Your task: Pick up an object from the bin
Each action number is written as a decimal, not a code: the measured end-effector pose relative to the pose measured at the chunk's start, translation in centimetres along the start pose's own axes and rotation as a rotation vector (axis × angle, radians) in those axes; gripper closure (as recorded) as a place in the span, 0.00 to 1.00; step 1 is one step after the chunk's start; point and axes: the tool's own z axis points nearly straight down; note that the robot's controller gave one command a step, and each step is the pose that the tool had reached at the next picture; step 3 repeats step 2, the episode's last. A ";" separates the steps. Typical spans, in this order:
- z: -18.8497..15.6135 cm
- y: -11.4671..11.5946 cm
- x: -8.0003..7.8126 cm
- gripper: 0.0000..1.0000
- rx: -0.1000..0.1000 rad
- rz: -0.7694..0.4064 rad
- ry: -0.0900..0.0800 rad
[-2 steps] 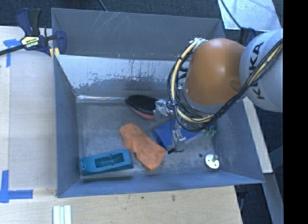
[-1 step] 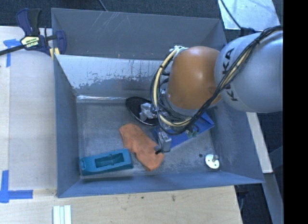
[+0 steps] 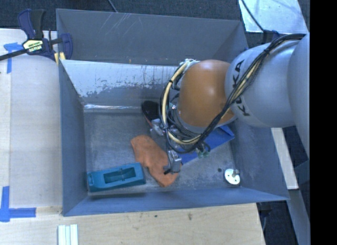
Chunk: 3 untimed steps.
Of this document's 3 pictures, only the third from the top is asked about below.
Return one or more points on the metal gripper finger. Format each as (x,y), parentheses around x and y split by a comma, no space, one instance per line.
(176,163)
(157,128)

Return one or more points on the black and red shoe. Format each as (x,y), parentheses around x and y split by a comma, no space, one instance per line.
(150,108)

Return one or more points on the orange cloth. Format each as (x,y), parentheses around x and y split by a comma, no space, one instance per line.
(150,154)

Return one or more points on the grey metal bin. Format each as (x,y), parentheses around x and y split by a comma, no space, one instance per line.
(116,133)

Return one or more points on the blue flat block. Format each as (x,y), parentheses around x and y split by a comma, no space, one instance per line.
(221,138)

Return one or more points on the white round plastic fitting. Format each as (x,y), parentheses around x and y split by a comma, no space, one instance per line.
(232,177)

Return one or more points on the teal plastic case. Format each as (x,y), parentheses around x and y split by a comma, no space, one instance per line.
(97,179)

